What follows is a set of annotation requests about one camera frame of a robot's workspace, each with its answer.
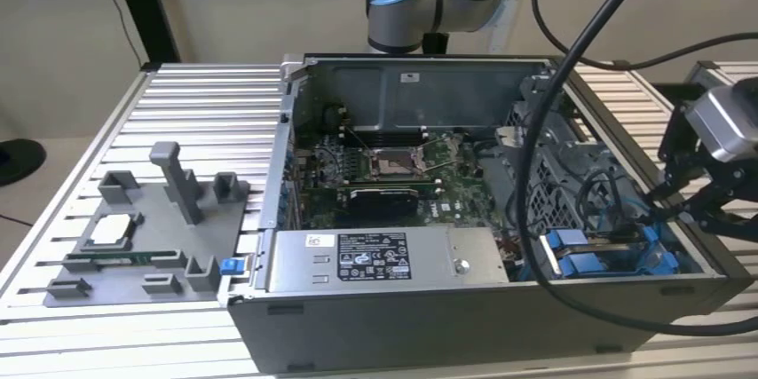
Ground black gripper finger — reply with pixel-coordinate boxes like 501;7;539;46
642;203;758;238
645;152;711;201

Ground blue disk data wire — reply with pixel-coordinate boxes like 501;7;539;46
595;178;654;230

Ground black disk power wire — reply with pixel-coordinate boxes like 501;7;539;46
574;174;630;233

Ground hard disk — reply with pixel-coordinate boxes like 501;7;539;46
545;224;681;280

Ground grey perforated disk bay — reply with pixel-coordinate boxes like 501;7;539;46
494;101;633;238

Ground green motherboard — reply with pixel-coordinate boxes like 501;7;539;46
290;128;511;233

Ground metal socket cover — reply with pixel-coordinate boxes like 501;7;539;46
421;138;462;168

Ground CPU socket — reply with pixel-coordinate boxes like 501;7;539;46
367;146;427;179

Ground black graphics card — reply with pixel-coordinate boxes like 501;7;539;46
335;186;423;222

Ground thin metal locking lever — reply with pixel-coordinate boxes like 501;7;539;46
344;123;375;154

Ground dark grey PC case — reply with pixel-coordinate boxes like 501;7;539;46
227;52;753;375

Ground silver power supply unit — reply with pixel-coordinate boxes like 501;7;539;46
252;225;511;295

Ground blue case latch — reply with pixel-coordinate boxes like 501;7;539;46
216;257;248;277

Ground grey parts rack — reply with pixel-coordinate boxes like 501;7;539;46
44;141;255;309

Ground green RAM stick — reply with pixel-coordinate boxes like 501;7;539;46
67;250;180;264

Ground silver CPU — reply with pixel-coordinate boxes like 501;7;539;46
87;214;136;245

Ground black round stand base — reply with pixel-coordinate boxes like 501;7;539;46
0;138;48;188

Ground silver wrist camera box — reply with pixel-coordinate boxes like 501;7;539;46
686;85;758;162

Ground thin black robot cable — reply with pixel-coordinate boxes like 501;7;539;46
530;0;758;70

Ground black frame post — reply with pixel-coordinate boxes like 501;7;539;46
108;0;183;65

